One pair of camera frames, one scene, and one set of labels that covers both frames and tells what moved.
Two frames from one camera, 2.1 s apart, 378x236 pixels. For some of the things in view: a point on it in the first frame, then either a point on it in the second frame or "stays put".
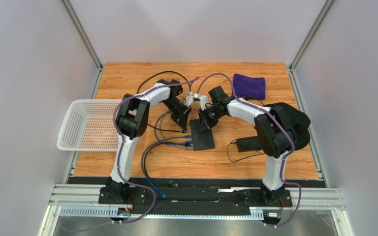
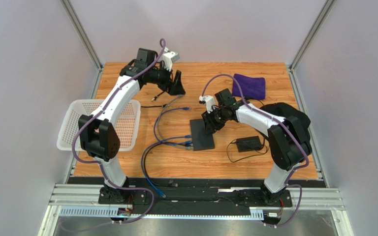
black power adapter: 249,144 stays put
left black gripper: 181,118 -> 175,86
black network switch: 201,140 stays put
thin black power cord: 241,159 stays put
